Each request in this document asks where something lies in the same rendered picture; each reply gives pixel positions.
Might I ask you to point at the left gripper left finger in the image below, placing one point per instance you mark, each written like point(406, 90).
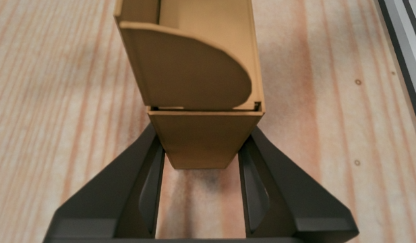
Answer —
point(107, 205)

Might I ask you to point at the grey aluminium extrusion bar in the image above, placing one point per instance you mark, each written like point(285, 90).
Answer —
point(400, 19)

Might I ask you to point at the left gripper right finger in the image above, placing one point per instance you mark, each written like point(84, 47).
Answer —
point(300, 207)

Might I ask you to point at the brown cardboard box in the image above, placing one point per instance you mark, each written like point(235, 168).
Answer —
point(203, 90)

